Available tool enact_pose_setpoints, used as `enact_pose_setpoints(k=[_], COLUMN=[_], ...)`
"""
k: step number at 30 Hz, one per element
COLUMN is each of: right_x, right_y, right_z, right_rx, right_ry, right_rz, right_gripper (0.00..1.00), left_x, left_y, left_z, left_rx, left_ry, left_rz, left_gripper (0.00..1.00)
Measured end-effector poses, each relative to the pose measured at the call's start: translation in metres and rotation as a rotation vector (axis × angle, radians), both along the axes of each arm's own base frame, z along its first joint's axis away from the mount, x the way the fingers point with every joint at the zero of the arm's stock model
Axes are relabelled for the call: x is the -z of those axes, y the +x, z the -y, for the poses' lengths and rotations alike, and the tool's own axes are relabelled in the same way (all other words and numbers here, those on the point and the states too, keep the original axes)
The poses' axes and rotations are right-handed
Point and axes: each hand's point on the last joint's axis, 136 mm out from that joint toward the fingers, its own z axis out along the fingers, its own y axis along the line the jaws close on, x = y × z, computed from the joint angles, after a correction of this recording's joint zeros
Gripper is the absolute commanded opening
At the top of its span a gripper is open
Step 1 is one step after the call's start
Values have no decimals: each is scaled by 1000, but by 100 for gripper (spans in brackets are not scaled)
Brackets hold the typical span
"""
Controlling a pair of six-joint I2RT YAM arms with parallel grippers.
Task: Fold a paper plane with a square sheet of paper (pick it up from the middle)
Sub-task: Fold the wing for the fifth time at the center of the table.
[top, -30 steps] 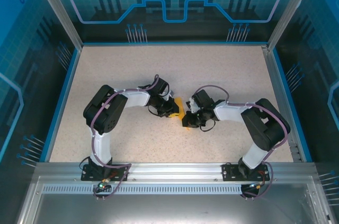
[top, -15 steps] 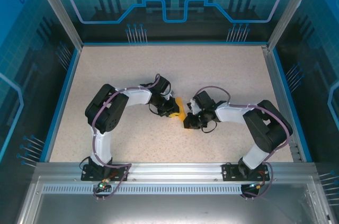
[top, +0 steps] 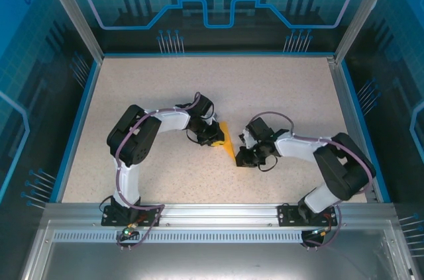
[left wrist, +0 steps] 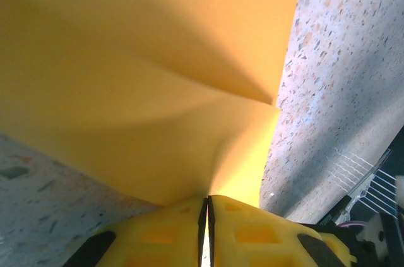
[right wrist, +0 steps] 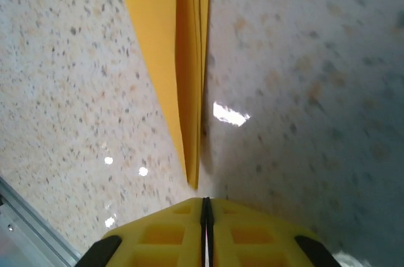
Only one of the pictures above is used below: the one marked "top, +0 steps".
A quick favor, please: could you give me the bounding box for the slotted metal strip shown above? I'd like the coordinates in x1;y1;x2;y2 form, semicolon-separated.
52;230;305;244

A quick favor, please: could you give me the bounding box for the thin black camera cable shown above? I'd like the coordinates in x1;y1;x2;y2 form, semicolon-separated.
257;155;279;173
185;128;200;144

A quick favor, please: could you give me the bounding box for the aluminium mounting rail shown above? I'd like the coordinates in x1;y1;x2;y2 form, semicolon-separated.
44;203;397;228

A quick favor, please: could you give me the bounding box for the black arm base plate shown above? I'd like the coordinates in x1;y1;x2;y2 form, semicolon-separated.
277;203;336;227
101;205;164;227

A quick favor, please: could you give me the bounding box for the aluminium side rail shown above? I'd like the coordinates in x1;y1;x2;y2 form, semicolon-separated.
326;56;380;203

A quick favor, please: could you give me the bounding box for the cable connector with green light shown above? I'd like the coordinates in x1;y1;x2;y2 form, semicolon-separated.
309;226;332;238
121;223;138;238

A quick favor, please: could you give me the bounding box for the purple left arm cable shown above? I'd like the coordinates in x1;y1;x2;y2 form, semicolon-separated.
114;91;203;250

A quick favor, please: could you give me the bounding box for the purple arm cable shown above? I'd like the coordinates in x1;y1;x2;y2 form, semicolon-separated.
250;111;378;250
114;91;203;250

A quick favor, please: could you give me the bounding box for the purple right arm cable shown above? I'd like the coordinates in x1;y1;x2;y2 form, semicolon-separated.
250;111;378;250

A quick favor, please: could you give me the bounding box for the aluminium frame post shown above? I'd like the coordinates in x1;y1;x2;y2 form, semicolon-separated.
35;0;105;62
333;0;401;63

